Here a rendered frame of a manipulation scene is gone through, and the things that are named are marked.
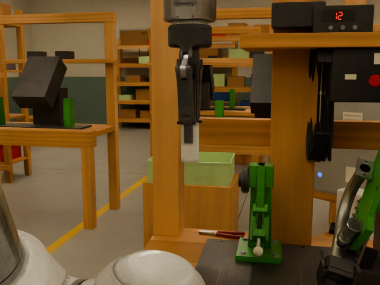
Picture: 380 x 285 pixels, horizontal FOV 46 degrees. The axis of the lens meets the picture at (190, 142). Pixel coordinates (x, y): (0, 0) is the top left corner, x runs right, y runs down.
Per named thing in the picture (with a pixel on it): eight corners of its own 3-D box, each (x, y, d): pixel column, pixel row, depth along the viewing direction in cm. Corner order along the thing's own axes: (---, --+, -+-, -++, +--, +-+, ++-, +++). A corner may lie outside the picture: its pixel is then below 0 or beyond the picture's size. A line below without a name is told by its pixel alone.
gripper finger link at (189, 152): (198, 122, 79) (197, 123, 78) (198, 162, 80) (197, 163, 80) (181, 122, 80) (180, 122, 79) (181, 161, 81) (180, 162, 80)
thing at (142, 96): (233, 132, 1048) (235, 33, 1012) (111, 128, 1112) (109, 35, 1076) (236, 129, 1100) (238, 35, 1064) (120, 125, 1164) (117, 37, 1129)
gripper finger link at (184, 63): (195, 47, 76) (190, 44, 71) (195, 78, 77) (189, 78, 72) (182, 47, 77) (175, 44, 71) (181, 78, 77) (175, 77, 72)
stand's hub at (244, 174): (247, 195, 129) (248, 170, 128) (237, 195, 130) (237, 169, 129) (249, 189, 137) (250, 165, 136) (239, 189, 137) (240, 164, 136)
